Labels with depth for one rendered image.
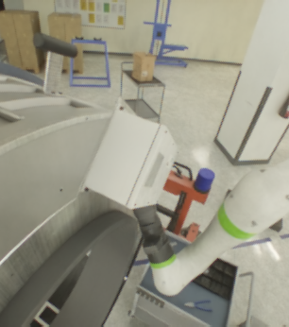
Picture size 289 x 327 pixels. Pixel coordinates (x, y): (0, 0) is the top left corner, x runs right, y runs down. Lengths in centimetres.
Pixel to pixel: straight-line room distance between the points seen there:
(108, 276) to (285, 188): 93
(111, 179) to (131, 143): 8
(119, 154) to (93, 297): 93
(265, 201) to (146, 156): 26
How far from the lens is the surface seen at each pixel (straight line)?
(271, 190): 50
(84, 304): 127
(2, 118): 41
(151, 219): 72
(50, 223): 45
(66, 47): 54
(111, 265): 117
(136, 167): 43
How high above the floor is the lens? 201
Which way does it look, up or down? 39 degrees down
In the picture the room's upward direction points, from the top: 9 degrees clockwise
